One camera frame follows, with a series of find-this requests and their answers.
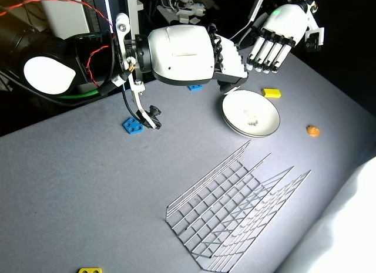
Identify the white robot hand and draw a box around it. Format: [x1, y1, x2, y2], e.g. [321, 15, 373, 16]
[146, 23, 250, 95]
[238, 3, 312, 75]

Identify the white plate with dark rim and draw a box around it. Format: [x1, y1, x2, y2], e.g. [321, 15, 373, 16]
[222, 108, 280, 140]
[221, 89, 281, 137]

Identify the spare white robot hand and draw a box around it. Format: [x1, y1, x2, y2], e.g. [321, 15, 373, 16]
[157, 0, 206, 25]

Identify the white dongle with blue plug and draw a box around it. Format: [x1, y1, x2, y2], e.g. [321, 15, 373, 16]
[228, 0, 268, 42]

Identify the yellow rectangular block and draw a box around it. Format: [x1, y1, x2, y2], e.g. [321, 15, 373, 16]
[261, 88, 282, 99]

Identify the blue pentagon block with holes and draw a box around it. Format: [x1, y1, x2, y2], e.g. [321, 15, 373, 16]
[122, 116, 146, 135]

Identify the orange spiral toy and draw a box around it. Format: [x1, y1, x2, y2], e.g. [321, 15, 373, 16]
[306, 124, 321, 138]

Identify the grey table cloth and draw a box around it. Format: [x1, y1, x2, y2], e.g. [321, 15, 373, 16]
[0, 43, 376, 273]

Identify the white fabric sheet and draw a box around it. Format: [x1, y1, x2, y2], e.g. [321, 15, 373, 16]
[276, 157, 376, 273]

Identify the silver wire dish rack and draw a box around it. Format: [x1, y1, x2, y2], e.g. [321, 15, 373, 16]
[165, 140, 312, 271]

